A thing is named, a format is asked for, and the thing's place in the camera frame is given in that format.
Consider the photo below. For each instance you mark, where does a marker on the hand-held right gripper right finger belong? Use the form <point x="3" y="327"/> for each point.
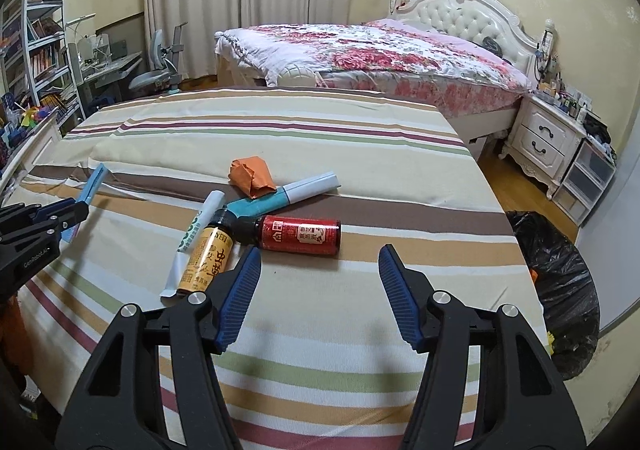
<point x="400" y="295"/>

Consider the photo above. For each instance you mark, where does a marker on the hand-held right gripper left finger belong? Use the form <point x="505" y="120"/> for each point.
<point x="237" y="300"/>

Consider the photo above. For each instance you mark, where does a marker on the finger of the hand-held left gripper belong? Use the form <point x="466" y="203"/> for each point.
<point x="70" y="212"/>
<point x="20" y="215"/>

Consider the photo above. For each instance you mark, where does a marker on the light blue plastic stick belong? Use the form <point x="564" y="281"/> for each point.
<point x="95" y="180"/>

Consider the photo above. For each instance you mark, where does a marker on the orange labelled bottle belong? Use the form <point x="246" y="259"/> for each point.
<point x="207" y="255"/>

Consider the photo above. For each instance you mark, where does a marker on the white marker pen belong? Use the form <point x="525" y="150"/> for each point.
<point x="175" y="275"/>

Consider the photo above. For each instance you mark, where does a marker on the red labelled bottle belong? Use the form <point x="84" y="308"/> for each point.
<point x="300" y="235"/>

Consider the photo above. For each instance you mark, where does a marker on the orange paper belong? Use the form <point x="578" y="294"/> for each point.
<point x="250" y="175"/>

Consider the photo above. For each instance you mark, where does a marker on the teal and white tube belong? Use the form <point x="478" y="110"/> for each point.
<point x="300" y="190"/>

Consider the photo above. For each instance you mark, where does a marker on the bin with black bag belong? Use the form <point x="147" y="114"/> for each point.
<point x="555" y="280"/>

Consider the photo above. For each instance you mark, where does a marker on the pile of colourful toys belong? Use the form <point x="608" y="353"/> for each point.
<point x="22" y="115"/>

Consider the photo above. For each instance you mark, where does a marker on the grey study desk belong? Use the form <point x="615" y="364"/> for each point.
<point x="112" y="65"/>

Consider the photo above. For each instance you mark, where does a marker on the grey desk chair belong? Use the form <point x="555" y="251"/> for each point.
<point x="150" y="78"/>

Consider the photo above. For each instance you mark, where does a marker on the white storage box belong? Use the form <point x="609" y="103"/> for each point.
<point x="476" y="144"/>

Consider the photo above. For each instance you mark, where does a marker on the striped tablecloth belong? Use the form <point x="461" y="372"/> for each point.
<point x="325" y="140"/>

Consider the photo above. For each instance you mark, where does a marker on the white bookshelf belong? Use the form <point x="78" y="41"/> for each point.
<point x="40" y="30"/>

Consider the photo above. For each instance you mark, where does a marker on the white nightstand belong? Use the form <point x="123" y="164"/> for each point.
<point x="542" y="135"/>

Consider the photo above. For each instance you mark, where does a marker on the plastic drawer unit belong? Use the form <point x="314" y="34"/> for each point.
<point x="587" y="178"/>

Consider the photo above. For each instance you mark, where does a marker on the white wardrobe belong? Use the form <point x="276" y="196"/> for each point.
<point x="622" y="250"/>

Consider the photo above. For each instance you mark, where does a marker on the floral pink blanket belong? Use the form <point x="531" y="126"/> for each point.
<point x="375" y="50"/>

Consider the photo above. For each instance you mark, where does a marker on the group of small bottles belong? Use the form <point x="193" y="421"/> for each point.
<point x="565" y="98"/>

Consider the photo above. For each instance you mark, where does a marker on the black bag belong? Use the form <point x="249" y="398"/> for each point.
<point x="599" y="130"/>

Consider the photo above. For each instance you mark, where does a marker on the dark clothing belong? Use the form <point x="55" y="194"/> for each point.
<point x="495" y="45"/>

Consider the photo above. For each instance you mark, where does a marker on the white tufted bed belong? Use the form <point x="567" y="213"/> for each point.
<point x="475" y="15"/>

